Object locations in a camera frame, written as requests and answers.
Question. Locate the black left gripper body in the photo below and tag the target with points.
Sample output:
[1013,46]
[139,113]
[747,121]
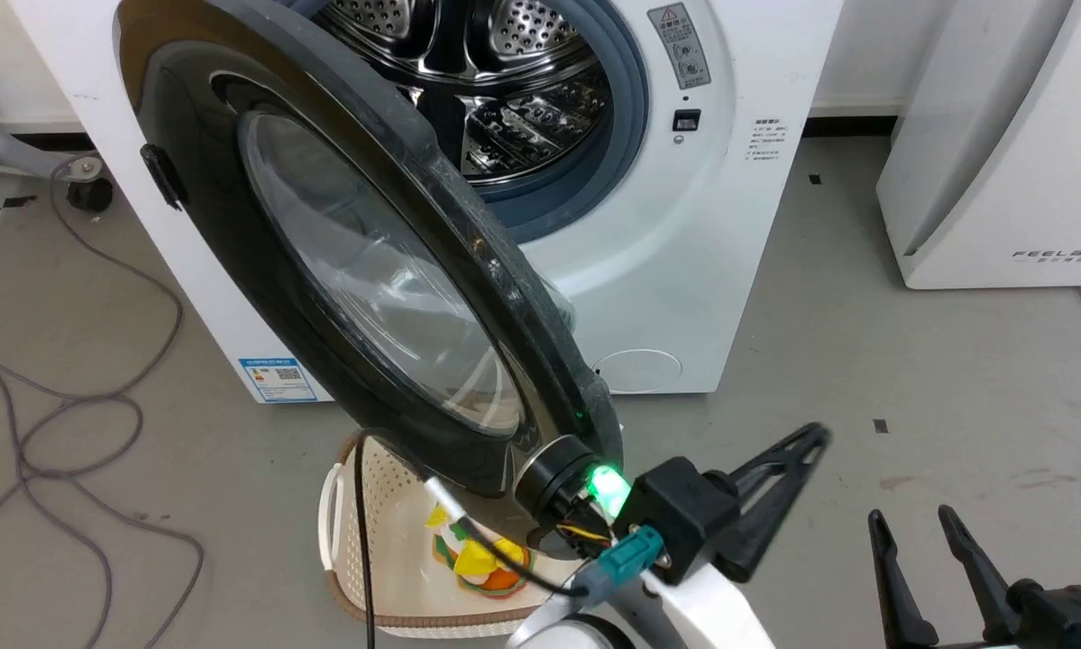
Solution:
[684,518]

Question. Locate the white woven laundry basket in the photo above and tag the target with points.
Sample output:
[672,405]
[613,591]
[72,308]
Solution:
[396,541]

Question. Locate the black caster wheel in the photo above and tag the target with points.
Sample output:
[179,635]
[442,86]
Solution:
[89,194]

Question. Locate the white air purifier appliance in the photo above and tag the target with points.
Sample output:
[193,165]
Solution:
[982,180]

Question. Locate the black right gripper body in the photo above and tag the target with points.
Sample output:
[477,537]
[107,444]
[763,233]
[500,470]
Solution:
[1067,622]

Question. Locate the dark round glass washer door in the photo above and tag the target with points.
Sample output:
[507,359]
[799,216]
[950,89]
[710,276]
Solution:
[199,189]

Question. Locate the blue energy label sticker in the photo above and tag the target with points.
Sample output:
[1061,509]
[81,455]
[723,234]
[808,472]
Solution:
[279,380]

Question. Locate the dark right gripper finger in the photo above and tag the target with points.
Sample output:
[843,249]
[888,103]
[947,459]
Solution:
[977,568]
[896,586]

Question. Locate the grey metal frame leg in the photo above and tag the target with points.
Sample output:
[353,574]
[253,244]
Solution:
[8,149]

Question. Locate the white front-load washing machine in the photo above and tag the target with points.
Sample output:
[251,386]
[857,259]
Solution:
[684,270]

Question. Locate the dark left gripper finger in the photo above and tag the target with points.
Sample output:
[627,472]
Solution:
[797,460]

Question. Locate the round white filter cover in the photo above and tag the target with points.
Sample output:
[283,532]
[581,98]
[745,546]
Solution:
[639,371]

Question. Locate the black door hinge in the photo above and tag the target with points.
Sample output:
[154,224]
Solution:
[163,176]

